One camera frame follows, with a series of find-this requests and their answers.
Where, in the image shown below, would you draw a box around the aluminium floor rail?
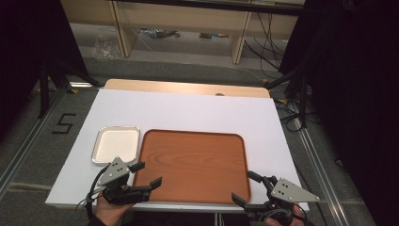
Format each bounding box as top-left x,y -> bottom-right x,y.
287,99 -> 352,226
0,87 -> 69,193

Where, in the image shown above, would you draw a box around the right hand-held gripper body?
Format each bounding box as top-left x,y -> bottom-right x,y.
246,176 -> 321,221

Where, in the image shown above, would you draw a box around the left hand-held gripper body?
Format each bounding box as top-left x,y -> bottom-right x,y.
96,155 -> 152,206

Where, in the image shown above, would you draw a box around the black curtain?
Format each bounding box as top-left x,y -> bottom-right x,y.
0,0 -> 89,139
278,0 -> 399,226

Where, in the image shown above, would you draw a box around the clear plastic bag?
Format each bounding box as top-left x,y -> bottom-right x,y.
91,32 -> 122,61

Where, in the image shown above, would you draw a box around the white table cover board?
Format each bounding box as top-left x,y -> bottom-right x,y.
44,88 -> 311,212

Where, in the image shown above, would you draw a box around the black metal stand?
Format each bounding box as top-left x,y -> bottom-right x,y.
263,69 -> 311,129
37,58 -> 103,120

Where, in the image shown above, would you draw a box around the person's right hand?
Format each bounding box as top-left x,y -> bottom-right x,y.
263,202 -> 315,226

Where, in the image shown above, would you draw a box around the bundle of small floor clutter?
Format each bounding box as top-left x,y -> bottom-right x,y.
138,27 -> 182,40

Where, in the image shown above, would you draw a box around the small brown floor item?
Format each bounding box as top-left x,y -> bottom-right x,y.
199,31 -> 231,40

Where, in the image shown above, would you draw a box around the light wooden shelf unit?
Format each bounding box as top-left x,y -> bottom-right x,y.
60,0 -> 306,66

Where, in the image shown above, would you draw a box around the black floor cables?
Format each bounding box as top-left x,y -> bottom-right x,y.
274,99 -> 304,134

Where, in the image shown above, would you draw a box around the brown wooden tray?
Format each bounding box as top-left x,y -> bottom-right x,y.
132,128 -> 252,205

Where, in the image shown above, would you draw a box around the person's left hand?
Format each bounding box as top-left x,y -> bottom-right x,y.
93,195 -> 136,226

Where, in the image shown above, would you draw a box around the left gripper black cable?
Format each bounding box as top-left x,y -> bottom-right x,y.
76,165 -> 109,221

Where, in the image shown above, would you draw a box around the light wooden table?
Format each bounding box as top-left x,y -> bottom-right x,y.
104,78 -> 271,99

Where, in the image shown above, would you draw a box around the black hanging cables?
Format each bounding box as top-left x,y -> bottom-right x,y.
244,11 -> 285,72

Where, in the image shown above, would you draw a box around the white metal tray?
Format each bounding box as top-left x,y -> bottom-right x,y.
90,125 -> 141,166

